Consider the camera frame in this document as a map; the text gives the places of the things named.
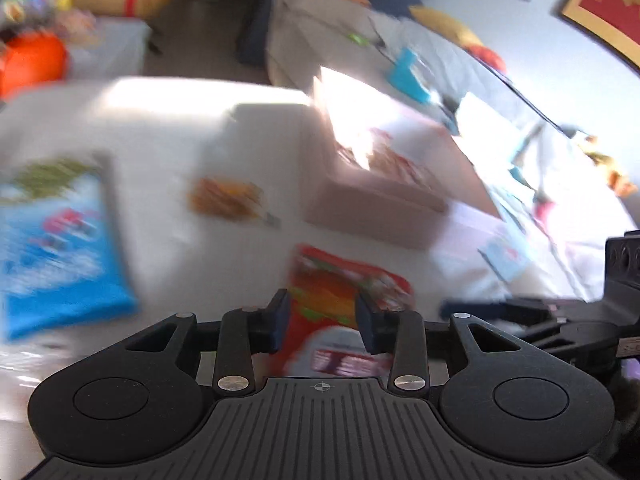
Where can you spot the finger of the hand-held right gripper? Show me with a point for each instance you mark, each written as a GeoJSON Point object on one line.
{"type": "Point", "coordinates": [500, 310]}

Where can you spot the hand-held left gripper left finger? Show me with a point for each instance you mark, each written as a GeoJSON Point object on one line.
{"type": "Point", "coordinates": [277, 320]}

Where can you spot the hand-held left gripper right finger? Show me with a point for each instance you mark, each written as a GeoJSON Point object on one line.
{"type": "Point", "coordinates": [367, 325]}

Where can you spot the red snack packet green trim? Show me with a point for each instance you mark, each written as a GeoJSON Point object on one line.
{"type": "Point", "coordinates": [330, 300]}

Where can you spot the pink cardboard box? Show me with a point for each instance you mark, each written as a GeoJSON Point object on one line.
{"type": "Point", "coordinates": [375, 210]}

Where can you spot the clear wafer biscuit packet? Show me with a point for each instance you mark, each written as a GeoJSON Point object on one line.
{"type": "Point", "coordinates": [225, 200]}

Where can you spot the printed paper sheet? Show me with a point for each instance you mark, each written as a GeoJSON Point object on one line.
{"type": "Point", "coordinates": [505, 257]}

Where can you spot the yellow plush toy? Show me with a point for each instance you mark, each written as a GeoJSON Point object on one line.
{"type": "Point", "coordinates": [605, 165]}

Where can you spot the grey covered sofa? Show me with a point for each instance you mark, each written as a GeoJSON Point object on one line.
{"type": "Point", "coordinates": [550, 160]}

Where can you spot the white printed card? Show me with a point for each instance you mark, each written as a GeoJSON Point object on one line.
{"type": "Point", "coordinates": [487, 115]}

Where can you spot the blue snack packet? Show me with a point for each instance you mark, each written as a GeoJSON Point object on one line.
{"type": "Point", "coordinates": [60, 260]}

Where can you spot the teal bag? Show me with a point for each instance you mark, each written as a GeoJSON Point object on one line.
{"type": "Point", "coordinates": [410, 77]}

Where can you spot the orange pillow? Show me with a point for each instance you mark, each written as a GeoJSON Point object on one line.
{"type": "Point", "coordinates": [487, 60]}

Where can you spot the large red framed picture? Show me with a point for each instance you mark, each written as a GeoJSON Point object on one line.
{"type": "Point", "coordinates": [610, 5]}

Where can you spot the small green item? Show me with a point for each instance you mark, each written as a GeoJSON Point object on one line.
{"type": "Point", "coordinates": [359, 38]}

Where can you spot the yellow pillow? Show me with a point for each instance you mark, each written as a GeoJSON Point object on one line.
{"type": "Point", "coordinates": [445, 25]}

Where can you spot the white side table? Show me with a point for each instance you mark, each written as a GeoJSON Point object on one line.
{"type": "Point", "coordinates": [110, 45]}

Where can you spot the orange round bowl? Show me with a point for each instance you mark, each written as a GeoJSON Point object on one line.
{"type": "Point", "coordinates": [30, 65]}

